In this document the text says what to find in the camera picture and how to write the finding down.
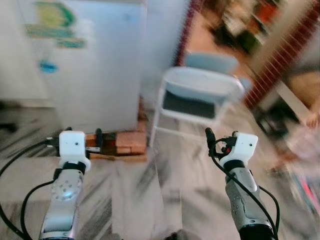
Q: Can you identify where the silver white fridge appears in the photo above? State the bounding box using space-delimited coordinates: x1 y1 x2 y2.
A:
17 0 149 134

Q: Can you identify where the small blue fridge sticker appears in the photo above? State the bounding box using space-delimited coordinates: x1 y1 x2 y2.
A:
39 59 60 75

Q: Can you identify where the green yellow fridge sticker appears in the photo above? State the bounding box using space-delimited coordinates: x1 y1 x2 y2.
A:
25 2 87 50

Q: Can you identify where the red brick stack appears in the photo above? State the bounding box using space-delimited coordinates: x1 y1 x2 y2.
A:
84 117 149 162

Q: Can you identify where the black floor device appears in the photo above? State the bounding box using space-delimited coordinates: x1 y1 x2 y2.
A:
254 106 302 142

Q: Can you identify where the white folding chair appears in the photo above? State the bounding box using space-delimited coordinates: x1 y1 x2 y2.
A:
149 52 254 147

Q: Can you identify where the white table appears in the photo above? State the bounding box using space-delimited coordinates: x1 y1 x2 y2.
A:
272 80 312 124

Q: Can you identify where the floral patterned basket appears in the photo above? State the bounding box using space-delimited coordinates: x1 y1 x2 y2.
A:
279 124 320 212

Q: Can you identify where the black backpack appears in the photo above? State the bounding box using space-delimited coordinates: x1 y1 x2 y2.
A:
211 21 262 54

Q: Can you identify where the silver robot leg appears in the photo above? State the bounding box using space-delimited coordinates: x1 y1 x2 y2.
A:
165 230 189 240

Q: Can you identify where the dark red brick pillar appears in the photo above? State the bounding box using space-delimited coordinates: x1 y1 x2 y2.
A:
173 0 204 69

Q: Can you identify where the orange box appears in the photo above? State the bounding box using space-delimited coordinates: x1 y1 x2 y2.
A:
259 2 279 24

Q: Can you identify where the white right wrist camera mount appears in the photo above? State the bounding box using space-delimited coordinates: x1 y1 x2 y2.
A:
220 132 260 169

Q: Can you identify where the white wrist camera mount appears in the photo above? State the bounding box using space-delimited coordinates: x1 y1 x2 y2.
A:
220 132 260 169
58 130 92 174

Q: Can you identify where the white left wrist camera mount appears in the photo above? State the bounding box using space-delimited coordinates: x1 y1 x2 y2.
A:
58 130 92 174

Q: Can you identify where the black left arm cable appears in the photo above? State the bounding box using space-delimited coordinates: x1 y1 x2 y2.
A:
0 136 60 240

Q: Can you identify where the low red brick wall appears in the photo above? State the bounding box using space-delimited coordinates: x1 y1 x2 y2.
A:
243 5 320 110

